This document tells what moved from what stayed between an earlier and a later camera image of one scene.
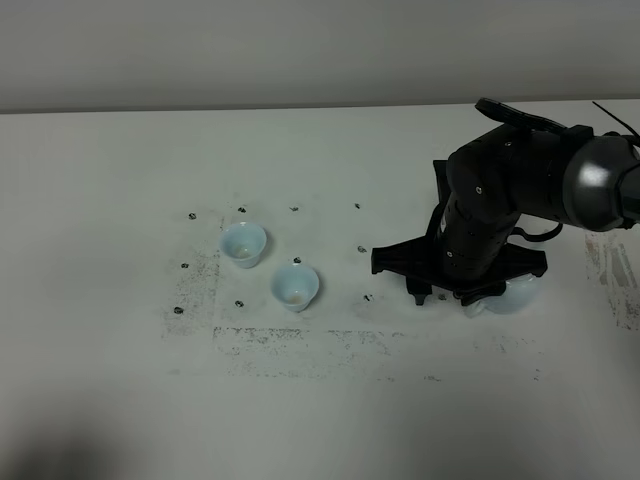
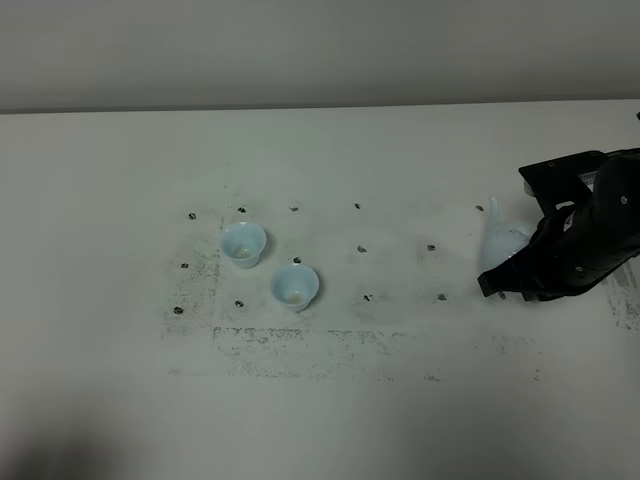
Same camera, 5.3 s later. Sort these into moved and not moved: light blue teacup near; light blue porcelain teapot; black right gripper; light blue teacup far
Moved: black right gripper; light blue porcelain teapot
Not moved: light blue teacup near; light blue teacup far
